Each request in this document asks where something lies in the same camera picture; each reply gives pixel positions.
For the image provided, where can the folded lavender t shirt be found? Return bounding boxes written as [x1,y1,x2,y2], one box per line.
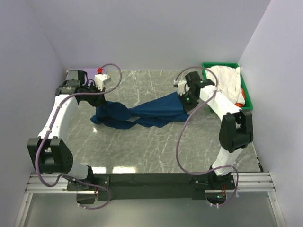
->
[65,69,99,85]

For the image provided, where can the aluminium rail frame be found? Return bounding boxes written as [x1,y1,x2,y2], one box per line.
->
[15,172,286,227]

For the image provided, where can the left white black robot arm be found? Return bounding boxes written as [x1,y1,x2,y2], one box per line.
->
[27,69,111,190]

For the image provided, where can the white t shirt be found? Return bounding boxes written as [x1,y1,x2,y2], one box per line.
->
[208,65,244,104]

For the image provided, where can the blue t shirt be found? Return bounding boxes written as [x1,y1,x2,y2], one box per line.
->
[90,92,189,129]

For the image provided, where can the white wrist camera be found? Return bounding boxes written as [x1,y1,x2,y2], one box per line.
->
[173,80,190,96]
[94,73,111,91]

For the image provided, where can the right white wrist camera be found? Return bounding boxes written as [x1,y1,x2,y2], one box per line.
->
[173,80,190,96]

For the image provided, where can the green plastic bin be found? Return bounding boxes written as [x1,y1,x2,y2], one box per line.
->
[202,62,253,111]

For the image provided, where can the black base beam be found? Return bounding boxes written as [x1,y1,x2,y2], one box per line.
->
[66,172,237,202]

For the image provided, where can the orange garment in bin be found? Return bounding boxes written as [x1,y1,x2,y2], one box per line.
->
[235,88,246,108]

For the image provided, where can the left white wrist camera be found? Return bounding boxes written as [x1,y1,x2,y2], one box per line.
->
[94,73,111,91]

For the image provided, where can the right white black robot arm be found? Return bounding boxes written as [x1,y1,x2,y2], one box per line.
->
[174,71,253,189]

